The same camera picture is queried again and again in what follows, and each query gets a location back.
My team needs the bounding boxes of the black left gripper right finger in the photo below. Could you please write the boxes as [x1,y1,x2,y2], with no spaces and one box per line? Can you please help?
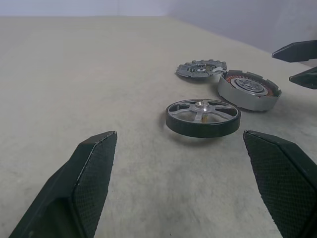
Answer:
[242,129,317,238]

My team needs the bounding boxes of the black rimmed silver spoked rotor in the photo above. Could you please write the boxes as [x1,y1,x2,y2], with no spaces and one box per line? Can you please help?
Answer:
[165,98,242,138]

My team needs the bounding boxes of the silver stator housing copper windings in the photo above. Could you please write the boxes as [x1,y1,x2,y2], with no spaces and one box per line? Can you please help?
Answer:
[217,69,282,112]

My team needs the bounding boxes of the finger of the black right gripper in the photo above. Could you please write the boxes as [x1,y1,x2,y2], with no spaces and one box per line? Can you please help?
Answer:
[289,66,317,90]
[271,39,317,63]

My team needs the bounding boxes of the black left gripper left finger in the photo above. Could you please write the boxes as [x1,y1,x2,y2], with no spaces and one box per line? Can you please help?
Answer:
[8,130,118,238]

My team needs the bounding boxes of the gray round circuit board cover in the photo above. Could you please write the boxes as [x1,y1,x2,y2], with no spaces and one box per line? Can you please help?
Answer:
[175,59,228,79]

